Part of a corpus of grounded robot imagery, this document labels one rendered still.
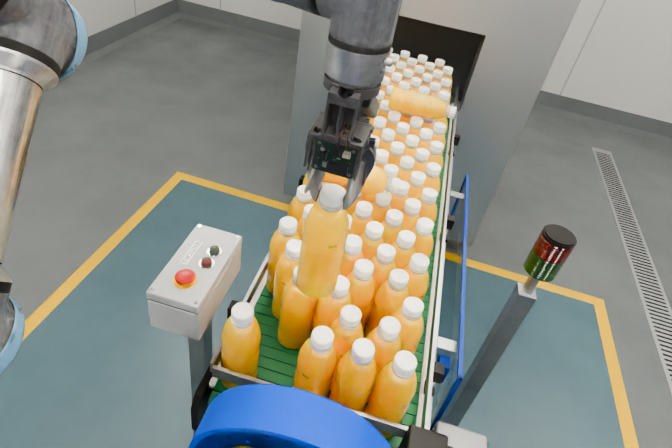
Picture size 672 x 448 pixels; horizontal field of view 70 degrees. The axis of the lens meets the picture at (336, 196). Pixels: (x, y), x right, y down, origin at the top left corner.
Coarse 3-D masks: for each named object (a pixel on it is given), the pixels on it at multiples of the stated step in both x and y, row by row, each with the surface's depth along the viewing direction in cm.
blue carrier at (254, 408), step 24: (264, 384) 62; (216, 408) 63; (240, 408) 60; (264, 408) 58; (288, 408) 58; (312, 408) 59; (336, 408) 59; (216, 432) 59; (240, 432) 69; (264, 432) 56; (288, 432) 56; (312, 432) 56; (336, 432) 57; (360, 432) 59
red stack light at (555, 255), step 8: (536, 240) 93; (544, 240) 90; (536, 248) 92; (544, 248) 90; (552, 248) 89; (560, 248) 88; (544, 256) 90; (552, 256) 90; (560, 256) 89; (568, 256) 90
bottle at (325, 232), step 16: (320, 208) 73; (336, 208) 72; (304, 224) 76; (320, 224) 73; (336, 224) 73; (304, 240) 76; (320, 240) 74; (336, 240) 74; (304, 256) 78; (320, 256) 76; (336, 256) 77; (304, 272) 79; (320, 272) 78; (336, 272) 80; (304, 288) 81; (320, 288) 80
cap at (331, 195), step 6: (324, 186) 73; (330, 186) 73; (336, 186) 73; (324, 192) 71; (330, 192) 72; (336, 192) 72; (342, 192) 72; (324, 198) 71; (330, 198) 71; (336, 198) 71; (342, 198) 71; (324, 204) 72; (330, 204) 71; (336, 204) 71; (342, 204) 73
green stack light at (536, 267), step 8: (528, 256) 95; (536, 256) 92; (528, 264) 94; (536, 264) 92; (544, 264) 91; (552, 264) 91; (560, 264) 91; (528, 272) 94; (536, 272) 93; (544, 272) 92; (552, 272) 92; (544, 280) 93; (552, 280) 94
